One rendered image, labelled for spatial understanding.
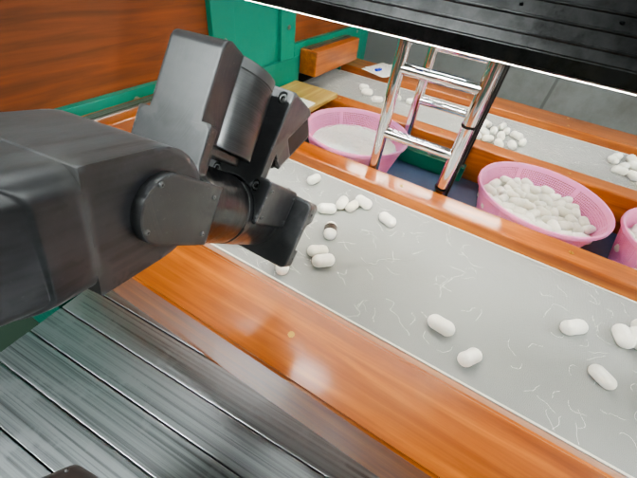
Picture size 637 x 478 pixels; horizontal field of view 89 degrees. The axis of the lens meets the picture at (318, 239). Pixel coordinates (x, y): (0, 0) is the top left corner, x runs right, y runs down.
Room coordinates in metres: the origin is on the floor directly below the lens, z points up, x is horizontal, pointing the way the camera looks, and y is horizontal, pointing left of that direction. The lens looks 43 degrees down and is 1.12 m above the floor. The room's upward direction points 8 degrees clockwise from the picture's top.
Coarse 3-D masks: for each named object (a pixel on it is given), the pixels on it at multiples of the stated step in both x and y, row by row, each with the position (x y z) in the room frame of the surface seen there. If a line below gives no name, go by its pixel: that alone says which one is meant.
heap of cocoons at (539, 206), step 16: (496, 192) 0.64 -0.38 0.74; (512, 192) 0.64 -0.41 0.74; (528, 192) 0.66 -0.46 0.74; (544, 192) 0.68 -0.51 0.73; (512, 208) 0.58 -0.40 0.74; (528, 208) 0.60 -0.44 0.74; (544, 208) 0.59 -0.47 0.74; (560, 208) 0.60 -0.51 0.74; (576, 208) 0.61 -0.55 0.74; (544, 224) 0.54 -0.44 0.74; (560, 224) 0.55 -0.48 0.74; (576, 224) 0.55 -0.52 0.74
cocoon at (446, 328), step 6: (432, 318) 0.26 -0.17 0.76; (438, 318) 0.26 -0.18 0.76; (444, 318) 0.26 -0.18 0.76; (432, 324) 0.25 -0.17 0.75; (438, 324) 0.25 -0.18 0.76; (444, 324) 0.25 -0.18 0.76; (450, 324) 0.25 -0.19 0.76; (438, 330) 0.25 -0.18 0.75; (444, 330) 0.24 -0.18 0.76; (450, 330) 0.24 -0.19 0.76
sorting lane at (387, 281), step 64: (320, 192) 0.54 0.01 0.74; (256, 256) 0.34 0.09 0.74; (384, 256) 0.38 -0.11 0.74; (448, 256) 0.40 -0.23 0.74; (512, 256) 0.43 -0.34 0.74; (384, 320) 0.26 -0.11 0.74; (448, 320) 0.27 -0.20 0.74; (512, 320) 0.29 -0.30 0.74; (512, 384) 0.19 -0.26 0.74; (576, 384) 0.20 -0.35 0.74; (576, 448) 0.13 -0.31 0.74
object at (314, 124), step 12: (336, 108) 0.90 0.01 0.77; (348, 108) 0.91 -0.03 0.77; (312, 120) 0.83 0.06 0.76; (324, 120) 0.87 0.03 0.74; (336, 120) 0.89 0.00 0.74; (348, 120) 0.90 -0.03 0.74; (360, 120) 0.91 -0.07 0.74; (312, 132) 0.82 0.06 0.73; (324, 144) 0.68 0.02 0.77; (396, 144) 0.81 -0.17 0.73; (360, 156) 0.65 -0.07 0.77; (384, 156) 0.67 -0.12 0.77; (396, 156) 0.72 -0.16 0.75; (384, 168) 0.70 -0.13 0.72
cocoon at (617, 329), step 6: (618, 324) 0.30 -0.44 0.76; (624, 324) 0.30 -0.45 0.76; (612, 330) 0.29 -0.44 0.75; (618, 330) 0.29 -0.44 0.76; (624, 330) 0.29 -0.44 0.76; (630, 330) 0.29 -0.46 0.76; (618, 336) 0.28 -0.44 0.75; (624, 336) 0.28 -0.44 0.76; (630, 336) 0.28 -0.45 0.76; (618, 342) 0.27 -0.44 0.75; (624, 342) 0.27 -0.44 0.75; (630, 342) 0.27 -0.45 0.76
